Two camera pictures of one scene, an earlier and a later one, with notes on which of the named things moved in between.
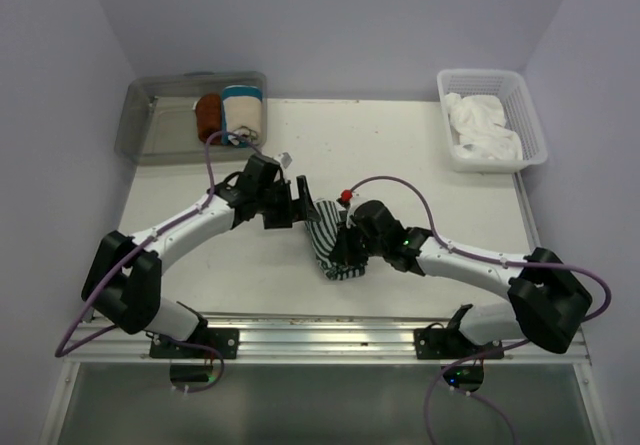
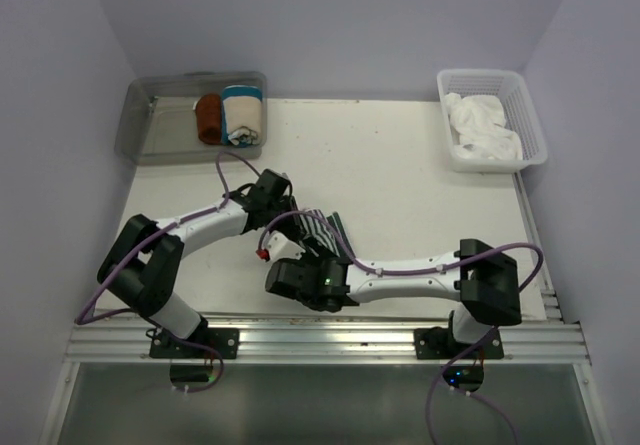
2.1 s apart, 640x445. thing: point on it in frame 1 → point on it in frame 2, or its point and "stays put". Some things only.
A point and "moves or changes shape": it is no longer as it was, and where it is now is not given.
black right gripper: x=343 y=249 → x=297 y=261
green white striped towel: x=323 y=234 moves or changes shape
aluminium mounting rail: x=319 y=338 stays put
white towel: x=479 y=121 stays put
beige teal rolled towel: x=241 y=114 stays put
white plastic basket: x=520 y=114 stays put
